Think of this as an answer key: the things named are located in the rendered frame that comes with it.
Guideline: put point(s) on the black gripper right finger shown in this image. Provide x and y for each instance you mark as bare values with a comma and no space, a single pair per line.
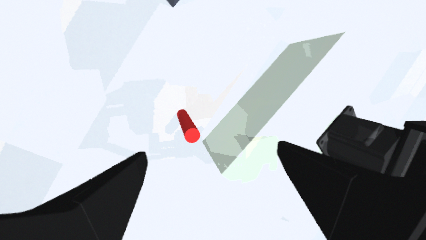
349,202

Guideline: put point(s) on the red peg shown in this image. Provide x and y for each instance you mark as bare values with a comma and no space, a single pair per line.
190,131

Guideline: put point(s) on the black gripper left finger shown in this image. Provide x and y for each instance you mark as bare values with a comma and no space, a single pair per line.
98,209

